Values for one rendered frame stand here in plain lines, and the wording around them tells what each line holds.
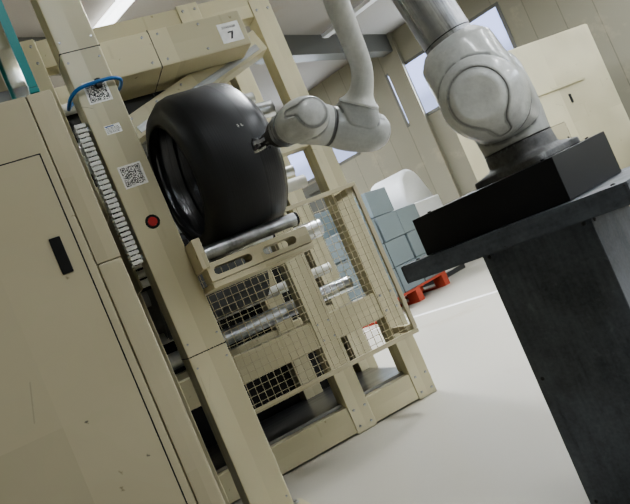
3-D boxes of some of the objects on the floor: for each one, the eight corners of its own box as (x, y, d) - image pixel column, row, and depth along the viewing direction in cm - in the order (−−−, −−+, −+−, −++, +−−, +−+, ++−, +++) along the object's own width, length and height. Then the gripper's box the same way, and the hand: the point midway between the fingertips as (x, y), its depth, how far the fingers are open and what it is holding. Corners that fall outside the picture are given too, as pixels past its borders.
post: (266, 544, 201) (-45, -190, 206) (255, 534, 213) (-38, -158, 219) (303, 522, 206) (-2, -194, 211) (290, 514, 218) (2, -163, 224)
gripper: (299, 110, 173) (269, 129, 195) (255, 124, 168) (230, 142, 190) (309, 137, 174) (278, 153, 196) (266, 151, 169) (239, 166, 191)
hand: (258, 145), depth 190 cm, fingers closed
